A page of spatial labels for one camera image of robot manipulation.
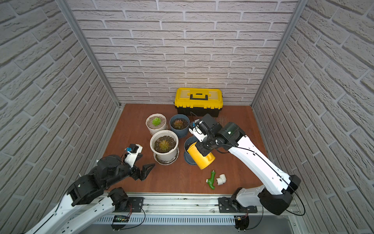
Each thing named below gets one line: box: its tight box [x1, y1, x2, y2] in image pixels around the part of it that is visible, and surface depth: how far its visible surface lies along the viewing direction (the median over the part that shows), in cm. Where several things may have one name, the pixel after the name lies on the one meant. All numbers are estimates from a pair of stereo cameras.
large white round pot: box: [149, 129, 179, 162], surface depth 87 cm
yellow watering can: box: [186, 141, 216, 170], surface depth 68 cm
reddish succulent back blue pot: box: [172, 117, 188, 130], surface depth 97 cm
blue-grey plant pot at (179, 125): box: [169, 114, 190, 138], surface depth 97 cm
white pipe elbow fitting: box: [215, 173, 227, 186], surface depth 81 cm
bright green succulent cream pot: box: [151, 117, 162, 127], surface depth 96 cm
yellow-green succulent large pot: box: [158, 139, 170, 152], surface depth 86 cm
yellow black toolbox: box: [173, 87, 224, 117], surface depth 102 cm
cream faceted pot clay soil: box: [145, 113, 169, 136], surface depth 96 cm
